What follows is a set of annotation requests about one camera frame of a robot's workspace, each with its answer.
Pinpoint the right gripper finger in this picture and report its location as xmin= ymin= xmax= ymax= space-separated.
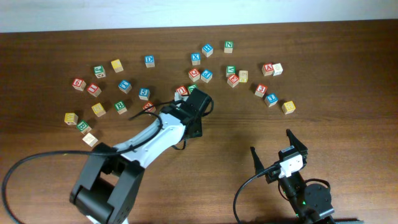
xmin=250 ymin=146 xmax=264 ymax=175
xmin=286 ymin=129 xmax=308 ymax=152

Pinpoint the yellow S block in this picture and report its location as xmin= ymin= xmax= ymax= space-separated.
xmin=91 ymin=103 xmax=106 ymax=117
xmin=282 ymin=101 xmax=296 ymax=114

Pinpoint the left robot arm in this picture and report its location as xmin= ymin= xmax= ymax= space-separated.
xmin=69 ymin=89 xmax=214 ymax=224

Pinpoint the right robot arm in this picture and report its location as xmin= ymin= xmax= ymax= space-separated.
xmin=250 ymin=129 xmax=335 ymax=223

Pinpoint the red U block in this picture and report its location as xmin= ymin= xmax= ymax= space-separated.
xmin=176 ymin=86 xmax=189 ymax=96

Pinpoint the green Z block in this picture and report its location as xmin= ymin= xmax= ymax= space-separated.
xmin=188 ymin=84 xmax=198 ymax=94

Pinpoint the red Q block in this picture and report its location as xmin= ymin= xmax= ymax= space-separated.
xmin=188 ymin=68 xmax=201 ymax=82

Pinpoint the blue P block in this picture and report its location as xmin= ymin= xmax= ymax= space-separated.
xmin=201 ymin=69 xmax=213 ymax=83

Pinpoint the red Y block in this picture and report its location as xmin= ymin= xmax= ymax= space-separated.
xmin=142 ymin=101 xmax=156 ymax=113

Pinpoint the blue L block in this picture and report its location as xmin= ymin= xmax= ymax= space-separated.
xmin=264 ymin=93 xmax=279 ymax=107

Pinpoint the blue 5 block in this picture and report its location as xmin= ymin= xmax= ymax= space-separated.
xmin=139 ymin=88 xmax=150 ymax=101

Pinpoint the red E block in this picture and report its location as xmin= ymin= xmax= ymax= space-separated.
xmin=227 ymin=74 xmax=239 ymax=88

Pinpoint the blue X block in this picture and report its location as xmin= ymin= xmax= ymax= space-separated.
xmin=191 ymin=53 xmax=201 ymax=65

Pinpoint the green V block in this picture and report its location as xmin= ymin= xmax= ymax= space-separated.
xmin=226 ymin=65 xmax=236 ymax=77

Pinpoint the red 3 block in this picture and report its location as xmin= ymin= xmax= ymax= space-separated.
xmin=254 ymin=84 xmax=267 ymax=98

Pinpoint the blue H block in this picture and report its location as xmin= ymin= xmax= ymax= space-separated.
xmin=202 ymin=44 xmax=214 ymax=57

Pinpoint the plain yellow-print block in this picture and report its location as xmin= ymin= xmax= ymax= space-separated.
xmin=238 ymin=70 xmax=248 ymax=83

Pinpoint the blue D block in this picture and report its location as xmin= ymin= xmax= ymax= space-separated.
xmin=144 ymin=55 xmax=155 ymax=68

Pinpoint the blue T block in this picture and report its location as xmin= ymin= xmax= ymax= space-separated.
xmin=118 ymin=80 xmax=132 ymax=94

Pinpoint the green B block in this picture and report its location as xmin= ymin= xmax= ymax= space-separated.
xmin=114 ymin=101 xmax=127 ymax=114

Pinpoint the plain white picture block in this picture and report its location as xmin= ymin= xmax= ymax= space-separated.
xmin=272 ymin=63 xmax=283 ymax=76

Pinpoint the red A block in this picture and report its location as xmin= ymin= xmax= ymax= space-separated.
xmin=262 ymin=63 xmax=274 ymax=76

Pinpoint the green N block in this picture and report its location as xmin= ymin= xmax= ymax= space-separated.
xmin=224 ymin=41 xmax=234 ymax=54

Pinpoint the yellow block top left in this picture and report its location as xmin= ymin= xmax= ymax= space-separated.
xmin=111 ymin=59 xmax=124 ymax=73

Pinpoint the green J block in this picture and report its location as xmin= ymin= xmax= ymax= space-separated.
xmin=93 ymin=65 xmax=106 ymax=78

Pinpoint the red I block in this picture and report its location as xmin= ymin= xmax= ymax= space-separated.
xmin=87 ymin=83 xmax=102 ymax=97

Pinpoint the plain wooden block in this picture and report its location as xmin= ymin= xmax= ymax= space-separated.
xmin=82 ymin=133 xmax=98 ymax=147

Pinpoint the green E block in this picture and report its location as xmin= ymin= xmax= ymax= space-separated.
xmin=76 ymin=120 xmax=92 ymax=134

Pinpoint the red 6 block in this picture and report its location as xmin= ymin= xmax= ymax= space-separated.
xmin=72 ymin=78 xmax=86 ymax=91

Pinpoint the yellow W block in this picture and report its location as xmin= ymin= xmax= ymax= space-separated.
xmin=64 ymin=113 xmax=78 ymax=125

